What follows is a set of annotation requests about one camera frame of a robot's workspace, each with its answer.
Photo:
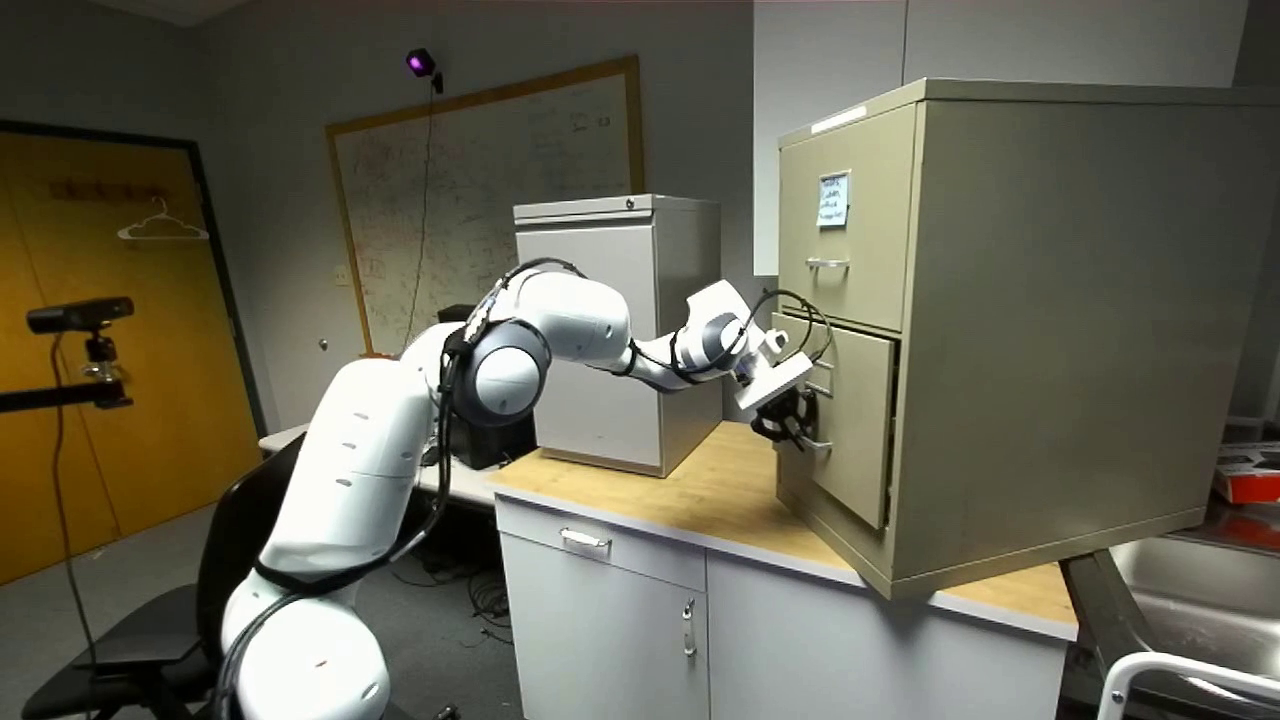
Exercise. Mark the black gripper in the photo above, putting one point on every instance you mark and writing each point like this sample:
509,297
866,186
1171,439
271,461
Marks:
776,417

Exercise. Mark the beige file cabinet drawer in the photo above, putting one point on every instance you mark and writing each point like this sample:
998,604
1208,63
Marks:
863,425

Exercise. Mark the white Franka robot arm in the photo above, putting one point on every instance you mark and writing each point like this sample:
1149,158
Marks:
352,465

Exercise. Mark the beige drawer with paper label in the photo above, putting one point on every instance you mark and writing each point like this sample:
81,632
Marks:
854,225

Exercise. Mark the grey two-drawer file cabinet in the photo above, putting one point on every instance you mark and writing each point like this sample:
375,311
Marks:
615,320

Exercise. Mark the beige file cabinet body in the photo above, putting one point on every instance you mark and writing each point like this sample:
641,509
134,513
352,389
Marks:
1066,332

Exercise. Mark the white counter base cabinet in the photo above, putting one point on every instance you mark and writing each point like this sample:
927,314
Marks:
627,626

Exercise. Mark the steel sink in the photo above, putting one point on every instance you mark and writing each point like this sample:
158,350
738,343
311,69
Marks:
1203,586

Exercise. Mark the wood-framed whiteboard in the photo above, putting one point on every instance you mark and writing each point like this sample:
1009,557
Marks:
440,202

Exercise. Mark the red and white box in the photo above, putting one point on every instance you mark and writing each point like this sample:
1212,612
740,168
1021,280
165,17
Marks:
1250,481

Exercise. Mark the white clothes hanger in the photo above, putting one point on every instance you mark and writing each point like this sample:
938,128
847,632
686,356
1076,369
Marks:
163,231

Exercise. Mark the black swivel chair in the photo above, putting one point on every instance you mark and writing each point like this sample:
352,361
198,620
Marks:
163,643

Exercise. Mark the orange door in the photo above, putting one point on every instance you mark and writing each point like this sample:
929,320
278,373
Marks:
92,373

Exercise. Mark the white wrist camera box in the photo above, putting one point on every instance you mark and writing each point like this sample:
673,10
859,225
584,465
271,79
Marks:
775,376

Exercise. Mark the white tubular frame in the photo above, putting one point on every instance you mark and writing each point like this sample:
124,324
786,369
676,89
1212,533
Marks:
1174,665

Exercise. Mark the purple-lit wall camera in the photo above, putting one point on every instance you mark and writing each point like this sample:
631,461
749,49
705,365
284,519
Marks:
420,67

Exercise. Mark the black camera on boom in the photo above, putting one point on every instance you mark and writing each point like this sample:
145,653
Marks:
77,319

